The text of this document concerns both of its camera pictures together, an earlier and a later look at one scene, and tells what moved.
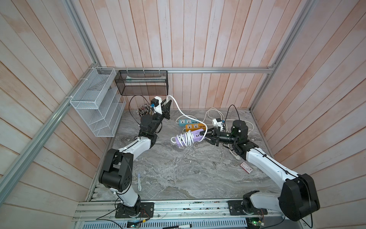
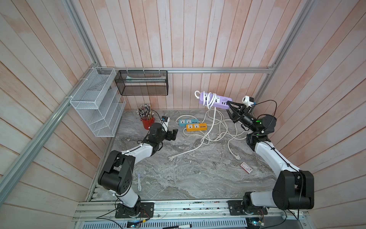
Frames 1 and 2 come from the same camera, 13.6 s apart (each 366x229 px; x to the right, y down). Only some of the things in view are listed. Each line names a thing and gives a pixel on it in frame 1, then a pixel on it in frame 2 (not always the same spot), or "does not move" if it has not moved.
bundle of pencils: [145, 109] does not move
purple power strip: [196, 135] → [212, 100]
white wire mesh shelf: [99, 103] does not move
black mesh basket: [142, 82] does not move
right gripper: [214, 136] → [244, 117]
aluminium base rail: [100, 213] does not move
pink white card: [246, 167] does not move
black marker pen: [184, 226] does not move
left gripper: [166, 110] → [174, 134]
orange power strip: [195, 126] does not move
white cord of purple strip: [188, 134] → [171, 157]
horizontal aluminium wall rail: [186, 69] does not move
